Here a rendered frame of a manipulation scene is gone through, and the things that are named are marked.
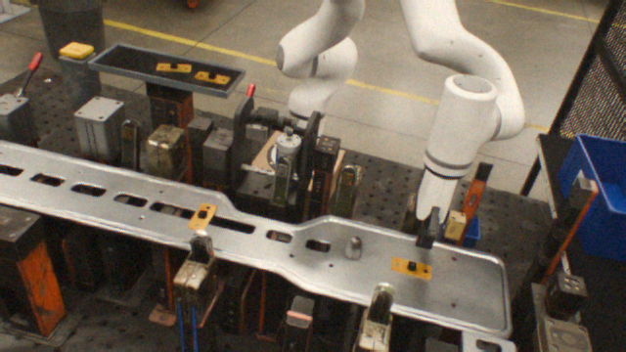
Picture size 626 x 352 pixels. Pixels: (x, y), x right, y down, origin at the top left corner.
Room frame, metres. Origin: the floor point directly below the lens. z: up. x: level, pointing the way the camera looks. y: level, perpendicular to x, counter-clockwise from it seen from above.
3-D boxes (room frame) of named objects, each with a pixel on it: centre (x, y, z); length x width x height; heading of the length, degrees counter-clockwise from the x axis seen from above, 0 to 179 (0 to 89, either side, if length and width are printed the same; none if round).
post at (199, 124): (1.04, 0.30, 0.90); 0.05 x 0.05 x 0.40; 82
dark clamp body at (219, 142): (1.02, 0.24, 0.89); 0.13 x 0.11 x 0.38; 172
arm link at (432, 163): (0.75, -0.23, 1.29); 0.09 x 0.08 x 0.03; 172
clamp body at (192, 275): (0.63, 0.20, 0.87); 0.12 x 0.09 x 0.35; 172
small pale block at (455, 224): (0.86, -0.32, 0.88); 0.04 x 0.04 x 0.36; 82
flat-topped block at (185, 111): (1.18, 0.41, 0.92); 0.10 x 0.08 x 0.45; 82
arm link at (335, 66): (1.36, 0.02, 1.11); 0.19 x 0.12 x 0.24; 114
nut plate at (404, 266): (0.75, -0.23, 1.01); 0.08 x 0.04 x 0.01; 82
